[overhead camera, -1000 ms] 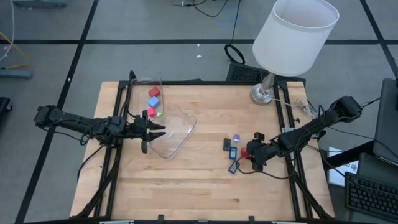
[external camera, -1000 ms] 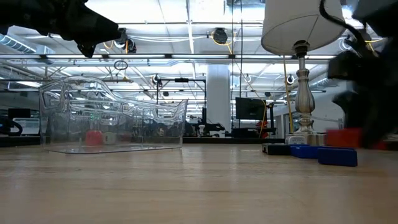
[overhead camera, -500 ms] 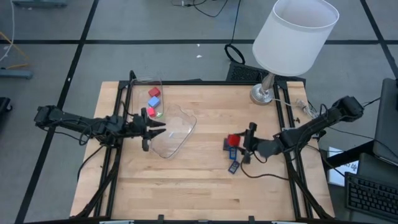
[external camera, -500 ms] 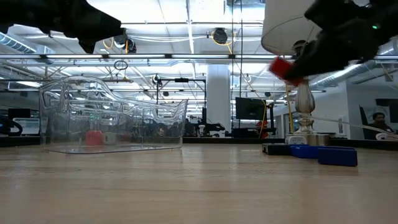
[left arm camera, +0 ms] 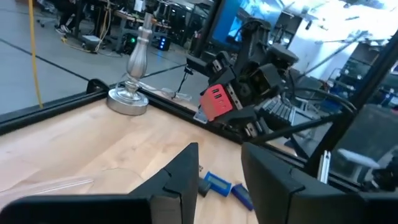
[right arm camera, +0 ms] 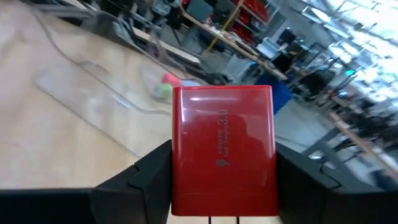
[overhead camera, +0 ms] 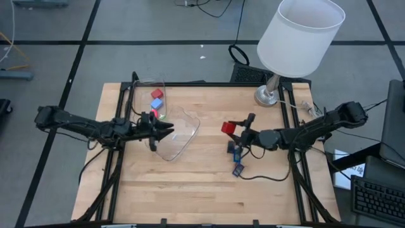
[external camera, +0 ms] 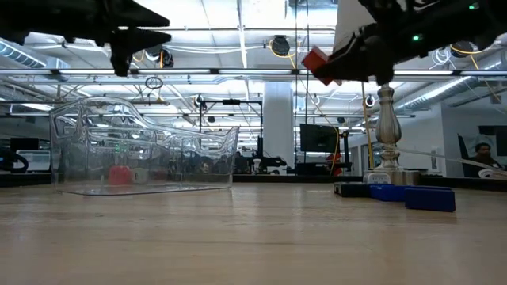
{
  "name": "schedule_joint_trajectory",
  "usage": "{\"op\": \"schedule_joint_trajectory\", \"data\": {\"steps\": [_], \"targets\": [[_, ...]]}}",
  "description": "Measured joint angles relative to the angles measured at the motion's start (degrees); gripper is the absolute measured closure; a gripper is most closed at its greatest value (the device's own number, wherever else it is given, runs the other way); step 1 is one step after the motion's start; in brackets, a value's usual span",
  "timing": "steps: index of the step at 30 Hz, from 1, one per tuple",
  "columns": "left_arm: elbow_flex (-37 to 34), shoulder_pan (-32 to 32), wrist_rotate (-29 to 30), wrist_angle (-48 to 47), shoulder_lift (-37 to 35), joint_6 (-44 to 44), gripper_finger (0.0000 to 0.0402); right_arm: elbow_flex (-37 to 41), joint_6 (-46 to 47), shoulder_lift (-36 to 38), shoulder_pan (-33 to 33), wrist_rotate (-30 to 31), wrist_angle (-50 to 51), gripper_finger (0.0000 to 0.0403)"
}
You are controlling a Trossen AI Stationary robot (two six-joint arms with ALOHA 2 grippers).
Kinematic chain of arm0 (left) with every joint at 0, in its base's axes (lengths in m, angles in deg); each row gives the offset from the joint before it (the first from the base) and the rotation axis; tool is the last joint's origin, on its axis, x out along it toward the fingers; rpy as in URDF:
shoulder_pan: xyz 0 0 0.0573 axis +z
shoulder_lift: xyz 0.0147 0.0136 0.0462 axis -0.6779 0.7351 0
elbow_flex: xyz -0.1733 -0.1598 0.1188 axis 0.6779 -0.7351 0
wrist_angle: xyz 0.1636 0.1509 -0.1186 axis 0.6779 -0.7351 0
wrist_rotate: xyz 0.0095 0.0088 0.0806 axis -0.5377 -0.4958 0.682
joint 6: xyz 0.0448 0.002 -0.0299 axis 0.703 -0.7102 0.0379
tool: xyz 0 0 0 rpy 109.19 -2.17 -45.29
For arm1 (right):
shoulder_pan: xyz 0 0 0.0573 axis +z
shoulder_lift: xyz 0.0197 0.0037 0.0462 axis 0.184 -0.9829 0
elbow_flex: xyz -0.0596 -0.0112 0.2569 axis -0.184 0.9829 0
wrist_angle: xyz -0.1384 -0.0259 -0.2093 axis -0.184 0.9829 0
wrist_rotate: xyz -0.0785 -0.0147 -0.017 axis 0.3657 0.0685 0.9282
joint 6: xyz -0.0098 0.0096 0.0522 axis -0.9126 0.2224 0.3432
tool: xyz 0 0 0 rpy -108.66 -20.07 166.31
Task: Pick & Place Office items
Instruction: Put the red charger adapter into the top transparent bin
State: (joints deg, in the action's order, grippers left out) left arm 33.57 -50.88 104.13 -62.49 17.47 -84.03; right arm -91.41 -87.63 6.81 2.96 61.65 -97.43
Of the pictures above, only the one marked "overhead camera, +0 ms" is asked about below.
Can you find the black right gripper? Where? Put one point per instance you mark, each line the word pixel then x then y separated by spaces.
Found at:
pixel 267 139

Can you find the black rectangular case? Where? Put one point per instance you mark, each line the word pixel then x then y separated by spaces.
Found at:
pixel 230 148

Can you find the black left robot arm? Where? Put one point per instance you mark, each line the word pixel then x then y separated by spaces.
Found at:
pixel 79 125

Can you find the blue rectangular case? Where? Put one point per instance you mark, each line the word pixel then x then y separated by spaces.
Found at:
pixel 238 170
pixel 237 155

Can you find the white shade table lamp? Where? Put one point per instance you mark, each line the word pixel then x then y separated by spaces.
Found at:
pixel 297 41

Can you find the black keyboard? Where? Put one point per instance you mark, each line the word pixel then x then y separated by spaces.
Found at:
pixel 376 199

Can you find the light blue box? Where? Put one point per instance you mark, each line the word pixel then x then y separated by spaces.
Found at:
pixel 156 103

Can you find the white paper sheet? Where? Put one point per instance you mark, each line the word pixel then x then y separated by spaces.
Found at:
pixel 346 177

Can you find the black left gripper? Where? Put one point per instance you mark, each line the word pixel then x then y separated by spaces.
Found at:
pixel 142 130

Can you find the dark grey laptop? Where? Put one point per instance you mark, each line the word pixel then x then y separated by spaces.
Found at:
pixel 392 126

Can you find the clear plastic bin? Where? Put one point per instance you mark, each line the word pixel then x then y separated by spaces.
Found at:
pixel 186 133

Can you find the black perforated case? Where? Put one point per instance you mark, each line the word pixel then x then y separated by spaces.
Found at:
pixel 246 74

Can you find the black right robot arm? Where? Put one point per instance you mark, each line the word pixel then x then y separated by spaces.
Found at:
pixel 316 128

